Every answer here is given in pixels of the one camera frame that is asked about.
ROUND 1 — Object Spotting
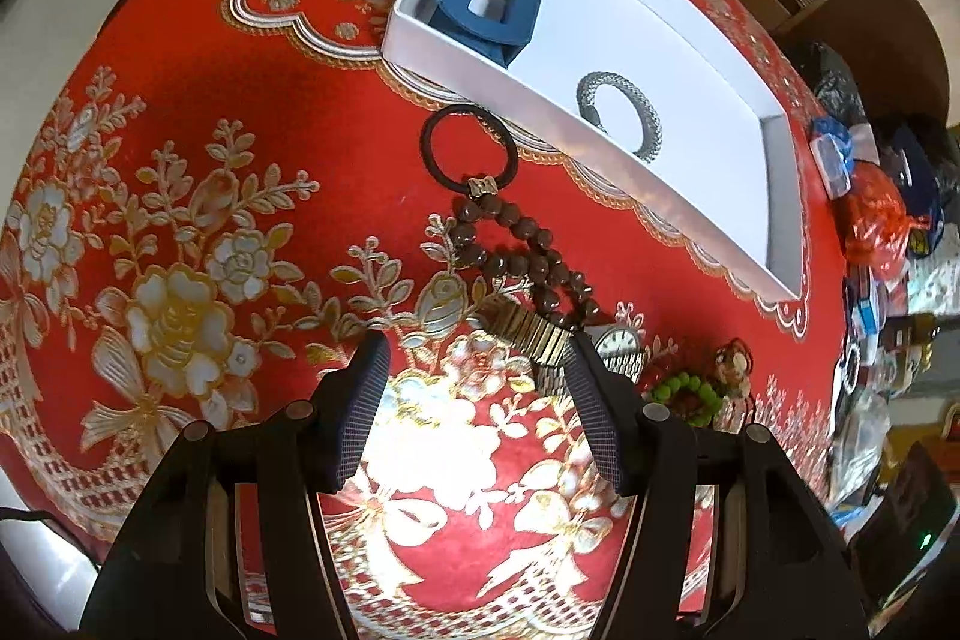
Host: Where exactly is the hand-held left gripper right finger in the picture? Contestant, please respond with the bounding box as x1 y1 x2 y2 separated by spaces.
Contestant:
562 334 871 640

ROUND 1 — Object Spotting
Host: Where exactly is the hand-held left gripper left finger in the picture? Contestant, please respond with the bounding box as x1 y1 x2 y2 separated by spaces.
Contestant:
79 331 392 640

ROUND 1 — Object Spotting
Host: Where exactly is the green bead bracelet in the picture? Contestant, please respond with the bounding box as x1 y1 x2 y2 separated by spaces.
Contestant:
649 370 725 427

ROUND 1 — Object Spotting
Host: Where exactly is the gold band wristwatch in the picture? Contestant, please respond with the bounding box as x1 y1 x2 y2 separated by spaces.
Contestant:
476 299 647 395

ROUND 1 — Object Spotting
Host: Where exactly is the figurine charm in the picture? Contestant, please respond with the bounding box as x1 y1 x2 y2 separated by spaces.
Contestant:
709 340 755 401

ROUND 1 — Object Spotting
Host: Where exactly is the brown bead bracelet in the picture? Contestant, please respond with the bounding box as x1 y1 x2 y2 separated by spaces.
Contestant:
448 194 601 330

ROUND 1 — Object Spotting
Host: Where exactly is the white rectangular box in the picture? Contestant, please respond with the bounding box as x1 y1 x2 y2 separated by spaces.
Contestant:
381 0 805 302

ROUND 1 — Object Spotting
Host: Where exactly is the blue and white carton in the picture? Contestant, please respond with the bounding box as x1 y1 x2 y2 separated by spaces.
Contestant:
847 280 890 356

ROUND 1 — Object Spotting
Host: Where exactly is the orange plastic bag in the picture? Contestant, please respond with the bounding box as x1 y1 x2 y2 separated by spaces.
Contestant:
846 160 912 281

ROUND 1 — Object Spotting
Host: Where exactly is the blue tissue pack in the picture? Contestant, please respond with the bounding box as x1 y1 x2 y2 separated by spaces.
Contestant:
810 119 856 199

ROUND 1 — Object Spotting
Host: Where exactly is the red floral tablecloth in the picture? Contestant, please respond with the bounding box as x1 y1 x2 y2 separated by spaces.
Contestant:
0 0 852 640

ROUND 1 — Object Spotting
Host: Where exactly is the black plastic bag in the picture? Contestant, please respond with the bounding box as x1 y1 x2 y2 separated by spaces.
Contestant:
795 40 863 124

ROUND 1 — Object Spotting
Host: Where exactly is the blue hair claw clip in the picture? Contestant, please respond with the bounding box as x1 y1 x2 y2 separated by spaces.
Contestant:
429 0 547 70

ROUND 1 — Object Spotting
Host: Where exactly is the brown round seat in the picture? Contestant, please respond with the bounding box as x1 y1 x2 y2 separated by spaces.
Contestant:
776 0 953 124

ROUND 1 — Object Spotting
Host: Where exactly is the black hair tie gold bead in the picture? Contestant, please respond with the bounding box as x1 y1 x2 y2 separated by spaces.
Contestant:
420 104 518 199

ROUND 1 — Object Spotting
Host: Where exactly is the silver mesh bracelet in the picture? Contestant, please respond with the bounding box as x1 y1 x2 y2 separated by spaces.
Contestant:
576 71 665 165

